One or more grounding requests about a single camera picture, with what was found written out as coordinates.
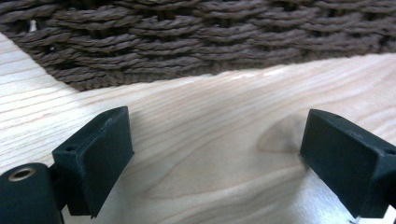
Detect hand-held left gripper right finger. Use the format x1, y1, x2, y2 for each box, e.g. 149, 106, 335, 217
299, 108, 396, 219

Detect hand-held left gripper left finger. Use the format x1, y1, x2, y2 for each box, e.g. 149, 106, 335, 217
51, 105, 135, 219

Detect brown woven basket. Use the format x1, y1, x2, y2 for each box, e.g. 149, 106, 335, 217
0, 0, 396, 92

